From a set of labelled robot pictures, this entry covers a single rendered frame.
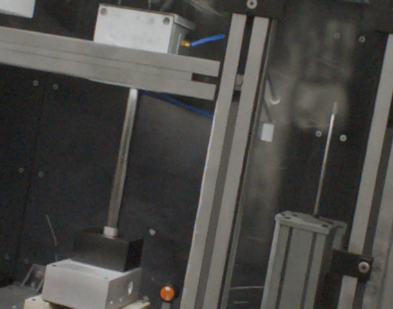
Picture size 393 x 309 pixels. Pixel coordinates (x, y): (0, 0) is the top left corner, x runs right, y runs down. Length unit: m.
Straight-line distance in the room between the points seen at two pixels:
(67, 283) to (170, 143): 0.37
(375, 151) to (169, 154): 0.58
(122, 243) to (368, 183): 0.41
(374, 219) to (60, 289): 0.46
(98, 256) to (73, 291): 0.07
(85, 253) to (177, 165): 0.28
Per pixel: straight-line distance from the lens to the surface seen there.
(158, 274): 1.45
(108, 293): 1.15
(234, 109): 0.96
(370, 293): 0.94
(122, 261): 1.20
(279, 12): 0.95
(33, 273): 1.54
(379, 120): 0.93
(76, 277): 1.17
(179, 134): 1.43
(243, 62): 0.97
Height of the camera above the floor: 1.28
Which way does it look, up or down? 3 degrees down
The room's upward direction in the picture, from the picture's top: 10 degrees clockwise
